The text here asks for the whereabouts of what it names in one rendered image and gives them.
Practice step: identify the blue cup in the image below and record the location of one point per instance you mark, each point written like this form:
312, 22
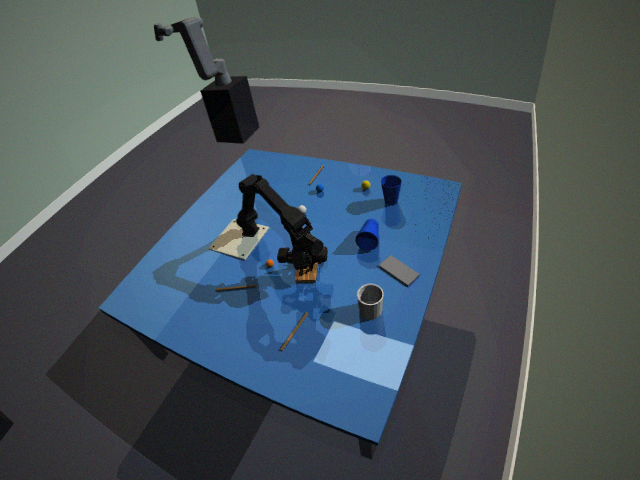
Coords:
368, 236
391, 187

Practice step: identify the white cup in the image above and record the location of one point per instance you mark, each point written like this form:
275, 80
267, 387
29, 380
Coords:
370, 299

